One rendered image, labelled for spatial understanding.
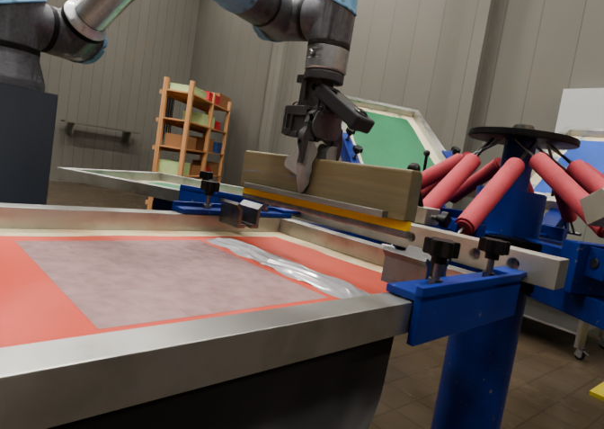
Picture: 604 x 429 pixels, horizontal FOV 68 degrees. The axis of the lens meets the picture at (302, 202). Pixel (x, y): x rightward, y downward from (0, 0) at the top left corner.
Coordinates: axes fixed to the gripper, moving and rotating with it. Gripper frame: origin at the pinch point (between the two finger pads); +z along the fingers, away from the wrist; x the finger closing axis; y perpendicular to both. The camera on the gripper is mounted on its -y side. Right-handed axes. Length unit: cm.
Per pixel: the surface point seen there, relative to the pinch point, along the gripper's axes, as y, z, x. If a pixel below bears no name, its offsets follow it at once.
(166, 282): -6.4, 13.5, 29.4
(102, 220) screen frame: 25.0, 12.0, 26.4
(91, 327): -16.8, 13.5, 41.7
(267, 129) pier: 571, -53, -438
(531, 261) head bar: -30.4, 5.9, -22.6
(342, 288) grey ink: -16.2, 12.7, 7.2
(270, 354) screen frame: -29.6, 12.3, 31.7
